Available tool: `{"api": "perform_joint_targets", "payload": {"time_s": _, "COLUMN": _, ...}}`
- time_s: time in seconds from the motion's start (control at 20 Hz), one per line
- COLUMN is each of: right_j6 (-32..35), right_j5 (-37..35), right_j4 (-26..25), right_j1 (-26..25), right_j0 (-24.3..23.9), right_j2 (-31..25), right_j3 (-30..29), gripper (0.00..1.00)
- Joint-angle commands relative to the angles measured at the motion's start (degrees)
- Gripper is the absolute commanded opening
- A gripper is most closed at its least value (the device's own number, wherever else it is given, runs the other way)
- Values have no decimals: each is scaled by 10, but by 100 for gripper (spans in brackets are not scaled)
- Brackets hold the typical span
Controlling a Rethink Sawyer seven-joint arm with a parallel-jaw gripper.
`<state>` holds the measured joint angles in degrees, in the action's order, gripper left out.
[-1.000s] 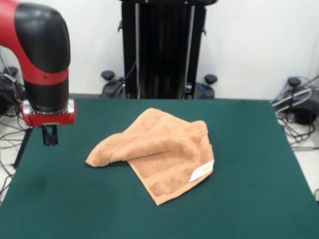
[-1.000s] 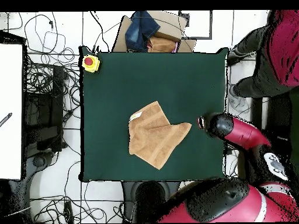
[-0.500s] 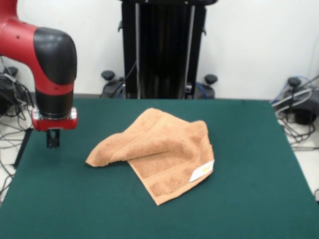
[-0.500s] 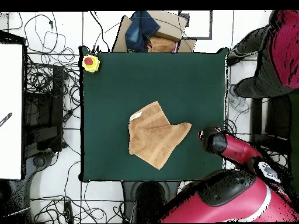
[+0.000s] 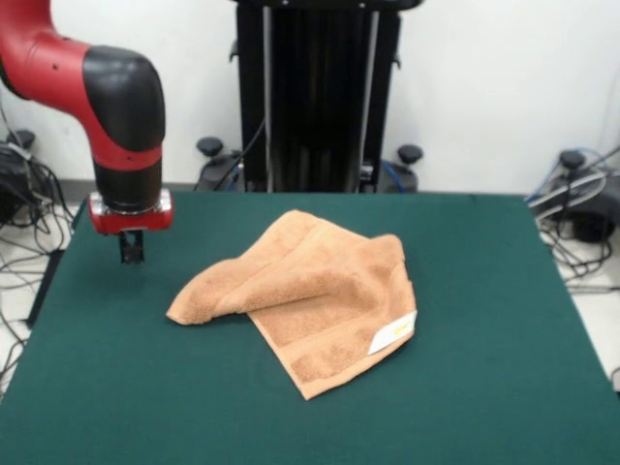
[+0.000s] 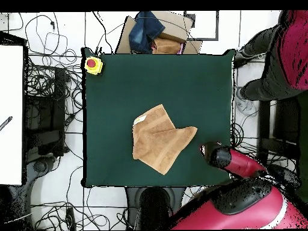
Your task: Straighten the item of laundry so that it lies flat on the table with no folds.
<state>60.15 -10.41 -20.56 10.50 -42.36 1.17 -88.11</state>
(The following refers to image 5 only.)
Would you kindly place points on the tan terry towel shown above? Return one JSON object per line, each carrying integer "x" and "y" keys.
{"x": 315, "y": 290}

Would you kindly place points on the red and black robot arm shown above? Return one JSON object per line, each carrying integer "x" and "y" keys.
{"x": 111, "y": 106}

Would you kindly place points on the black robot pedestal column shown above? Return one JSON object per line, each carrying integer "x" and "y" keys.
{"x": 315, "y": 97}

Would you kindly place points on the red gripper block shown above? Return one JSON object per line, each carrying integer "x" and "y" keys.
{"x": 131, "y": 222}

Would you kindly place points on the dark green table cloth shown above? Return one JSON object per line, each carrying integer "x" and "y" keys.
{"x": 436, "y": 387}

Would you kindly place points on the black floor base foot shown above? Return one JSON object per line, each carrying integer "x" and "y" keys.
{"x": 591, "y": 218}
{"x": 9, "y": 194}

